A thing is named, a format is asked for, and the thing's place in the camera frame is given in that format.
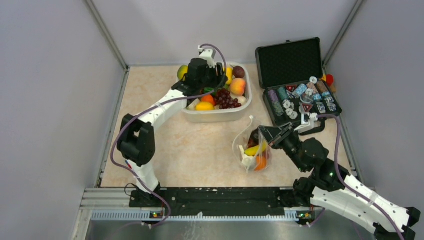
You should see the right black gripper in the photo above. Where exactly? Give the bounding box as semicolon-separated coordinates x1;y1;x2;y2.
257;122;307;173

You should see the peach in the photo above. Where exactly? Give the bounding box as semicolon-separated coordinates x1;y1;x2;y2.
229;78;247;96

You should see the dark purple plum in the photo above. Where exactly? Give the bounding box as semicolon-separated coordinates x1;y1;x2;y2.
248;129;260;145

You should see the clear zip top bag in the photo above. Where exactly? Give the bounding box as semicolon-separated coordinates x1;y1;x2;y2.
232;115;272;173

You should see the white peeled banana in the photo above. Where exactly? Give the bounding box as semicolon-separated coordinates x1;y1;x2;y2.
238;145;256;172

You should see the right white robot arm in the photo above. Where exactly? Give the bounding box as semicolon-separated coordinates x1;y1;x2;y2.
258;123;421;240

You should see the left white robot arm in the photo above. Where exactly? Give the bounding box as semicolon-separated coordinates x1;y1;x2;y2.
110;57;227;207

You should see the green leafy vegetable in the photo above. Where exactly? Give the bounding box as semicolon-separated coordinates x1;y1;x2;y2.
202;87;216;95

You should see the small orange tangerine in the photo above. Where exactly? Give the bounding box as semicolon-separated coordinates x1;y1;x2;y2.
200;94;216;106

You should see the purple grape bunch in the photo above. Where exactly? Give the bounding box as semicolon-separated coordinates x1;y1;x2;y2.
212;88;242;110

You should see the green yellow mango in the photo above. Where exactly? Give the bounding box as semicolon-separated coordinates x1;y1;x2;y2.
177;65;188;81

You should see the yellow lemon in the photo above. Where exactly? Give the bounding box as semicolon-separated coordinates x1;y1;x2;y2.
195;101;215;111

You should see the dark purple passion fruit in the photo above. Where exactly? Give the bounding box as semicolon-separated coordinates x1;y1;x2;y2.
232;65;246;79

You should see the white bok choy stalk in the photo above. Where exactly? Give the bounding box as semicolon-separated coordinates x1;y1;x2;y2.
236;96;248;106

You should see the white plastic fruit basket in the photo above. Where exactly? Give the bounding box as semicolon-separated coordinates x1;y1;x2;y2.
181;61;253;123

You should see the black poker chip case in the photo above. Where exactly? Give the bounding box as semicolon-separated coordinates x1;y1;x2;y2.
255;37;343;127

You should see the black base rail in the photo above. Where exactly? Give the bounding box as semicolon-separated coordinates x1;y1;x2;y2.
129;187;316;224

